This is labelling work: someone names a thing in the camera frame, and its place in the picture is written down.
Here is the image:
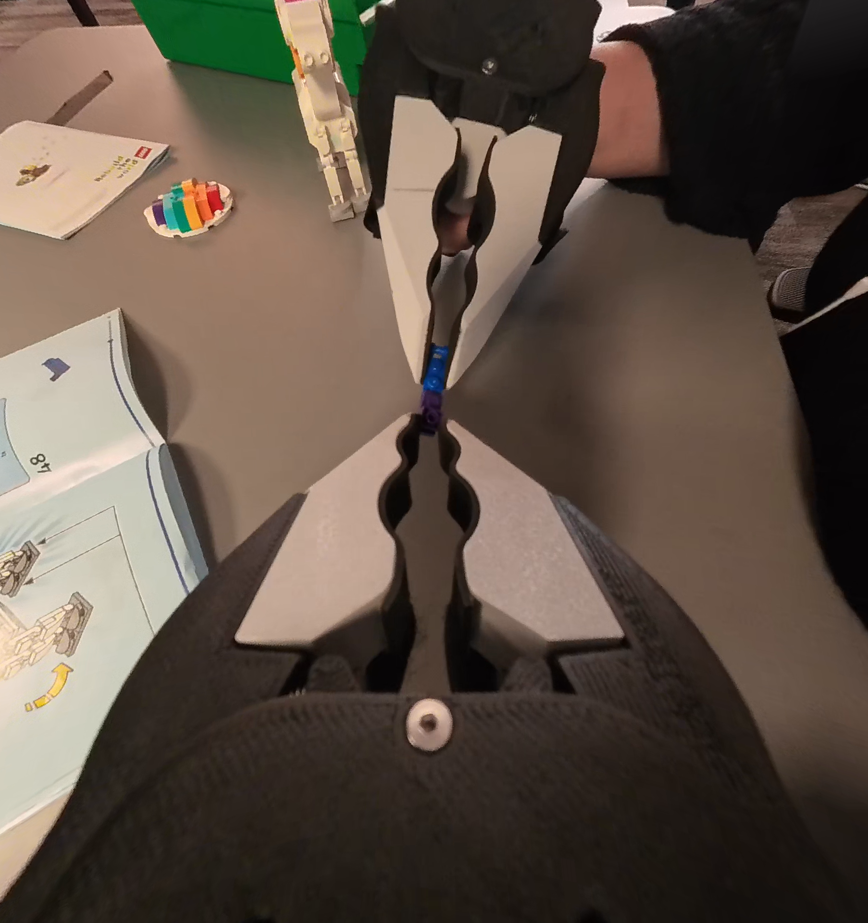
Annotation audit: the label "blue lego piece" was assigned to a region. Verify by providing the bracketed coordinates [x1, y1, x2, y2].
[422, 344, 454, 395]

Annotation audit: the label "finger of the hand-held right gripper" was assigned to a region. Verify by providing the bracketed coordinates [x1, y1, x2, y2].
[378, 94, 464, 385]
[443, 127, 566, 388]

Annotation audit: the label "small closed instruction booklet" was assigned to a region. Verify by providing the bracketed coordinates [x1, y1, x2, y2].
[0, 120, 170, 241]

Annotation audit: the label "white lego unicorn figure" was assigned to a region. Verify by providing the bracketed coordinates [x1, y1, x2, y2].
[274, 0, 374, 225]

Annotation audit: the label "rainbow lego piece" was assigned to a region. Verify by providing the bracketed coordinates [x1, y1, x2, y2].
[143, 178, 235, 239]

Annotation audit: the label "person's shoe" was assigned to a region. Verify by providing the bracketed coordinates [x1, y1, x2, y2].
[767, 266, 818, 324]

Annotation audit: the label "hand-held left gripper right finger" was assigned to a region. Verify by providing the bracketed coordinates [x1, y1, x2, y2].
[443, 417, 627, 651]

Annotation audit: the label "open light blue instruction booklet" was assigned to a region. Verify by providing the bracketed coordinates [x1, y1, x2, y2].
[0, 308, 212, 853]

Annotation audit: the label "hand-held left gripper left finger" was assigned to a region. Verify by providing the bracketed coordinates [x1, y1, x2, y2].
[234, 414, 417, 653]

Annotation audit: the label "green plastic box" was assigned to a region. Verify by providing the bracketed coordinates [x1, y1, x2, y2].
[130, 0, 379, 85]

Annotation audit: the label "person's right forearm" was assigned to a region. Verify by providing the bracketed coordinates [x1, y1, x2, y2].
[587, 0, 868, 253]

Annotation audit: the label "person's legs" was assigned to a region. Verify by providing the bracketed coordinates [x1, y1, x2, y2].
[779, 155, 868, 704]

